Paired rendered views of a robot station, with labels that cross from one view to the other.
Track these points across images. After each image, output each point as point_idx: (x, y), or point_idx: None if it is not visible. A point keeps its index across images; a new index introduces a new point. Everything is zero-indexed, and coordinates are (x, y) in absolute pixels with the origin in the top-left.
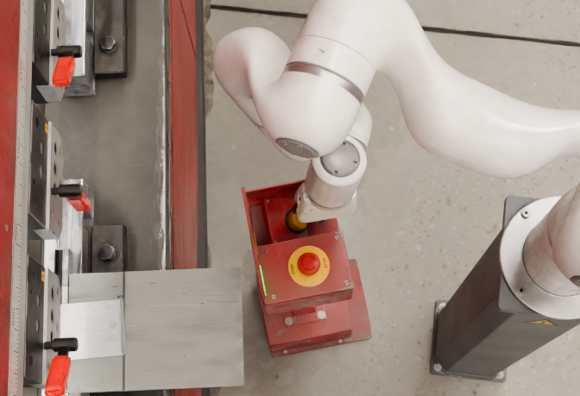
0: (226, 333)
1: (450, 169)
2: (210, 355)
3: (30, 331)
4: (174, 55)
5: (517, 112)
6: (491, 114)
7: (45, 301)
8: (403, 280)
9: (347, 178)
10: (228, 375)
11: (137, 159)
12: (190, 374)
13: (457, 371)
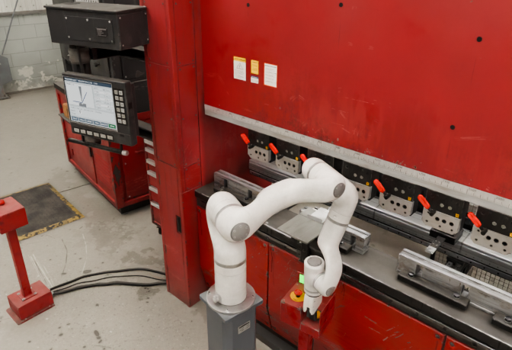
0: (292, 232)
1: None
2: (290, 227)
3: (317, 155)
4: (407, 324)
5: (273, 191)
6: (278, 184)
7: None
8: None
9: (306, 259)
10: (282, 227)
11: (366, 267)
12: (290, 223)
13: None
